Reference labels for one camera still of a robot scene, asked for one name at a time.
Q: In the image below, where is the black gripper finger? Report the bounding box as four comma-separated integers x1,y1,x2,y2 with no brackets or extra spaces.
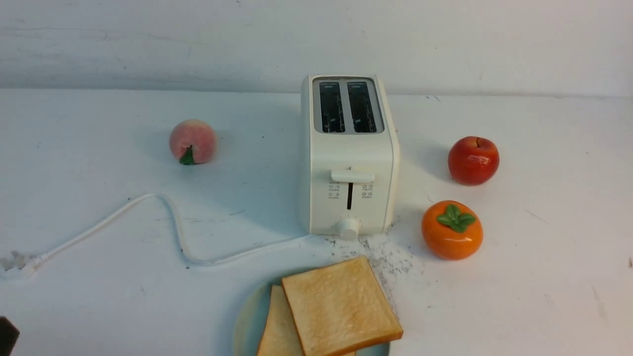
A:
0,317,20,356

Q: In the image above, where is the toast slice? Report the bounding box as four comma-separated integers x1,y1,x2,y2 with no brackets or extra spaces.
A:
256,282,361,356
282,255,404,356

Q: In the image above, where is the white two-slot toaster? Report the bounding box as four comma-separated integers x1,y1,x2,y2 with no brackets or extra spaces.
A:
298,75,401,240

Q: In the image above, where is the light blue round plate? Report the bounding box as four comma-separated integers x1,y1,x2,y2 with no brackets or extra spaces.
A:
232,281,391,356

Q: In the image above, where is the pink peach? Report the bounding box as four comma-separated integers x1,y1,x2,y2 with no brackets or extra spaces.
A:
168,119,218,165

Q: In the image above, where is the orange persimmon with green leaf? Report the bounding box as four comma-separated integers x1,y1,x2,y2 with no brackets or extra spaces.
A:
421,200,484,261

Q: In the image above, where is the red apple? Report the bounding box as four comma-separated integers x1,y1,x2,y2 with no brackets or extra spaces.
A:
448,136,500,185

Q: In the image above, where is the white toaster power cord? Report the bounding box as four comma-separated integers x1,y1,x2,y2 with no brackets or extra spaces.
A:
0,192,315,280

